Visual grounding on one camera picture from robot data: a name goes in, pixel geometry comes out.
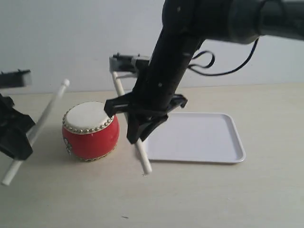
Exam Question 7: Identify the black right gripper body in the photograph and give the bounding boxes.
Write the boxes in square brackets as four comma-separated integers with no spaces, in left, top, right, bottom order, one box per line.
[104,28,188,119]

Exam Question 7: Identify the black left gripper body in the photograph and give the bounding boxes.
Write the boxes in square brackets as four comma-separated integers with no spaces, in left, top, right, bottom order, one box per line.
[0,95,21,136]

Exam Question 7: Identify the white drumstick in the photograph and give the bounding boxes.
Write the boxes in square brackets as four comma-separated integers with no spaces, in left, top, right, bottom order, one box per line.
[1,79,70,186]
[110,71,152,175]

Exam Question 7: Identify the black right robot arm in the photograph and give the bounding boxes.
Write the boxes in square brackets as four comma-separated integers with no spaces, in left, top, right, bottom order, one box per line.
[104,0,304,144]

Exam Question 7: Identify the small red drum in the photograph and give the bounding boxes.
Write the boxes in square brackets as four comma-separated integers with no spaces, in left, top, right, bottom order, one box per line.
[62,101,120,162]

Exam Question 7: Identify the white plastic tray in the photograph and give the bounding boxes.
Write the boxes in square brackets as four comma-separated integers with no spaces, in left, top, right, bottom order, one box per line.
[143,112,246,164]

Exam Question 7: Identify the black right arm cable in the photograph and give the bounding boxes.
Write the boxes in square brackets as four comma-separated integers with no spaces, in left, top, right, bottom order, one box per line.
[187,38,260,76]

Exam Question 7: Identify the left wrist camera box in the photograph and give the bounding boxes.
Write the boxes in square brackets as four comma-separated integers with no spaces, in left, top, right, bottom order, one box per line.
[0,69,32,89]

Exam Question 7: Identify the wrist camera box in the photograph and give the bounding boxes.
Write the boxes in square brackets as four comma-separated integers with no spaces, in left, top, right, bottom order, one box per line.
[0,69,32,89]
[109,53,151,73]

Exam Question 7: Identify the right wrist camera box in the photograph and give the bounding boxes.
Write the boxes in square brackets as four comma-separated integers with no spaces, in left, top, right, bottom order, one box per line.
[109,53,151,73]

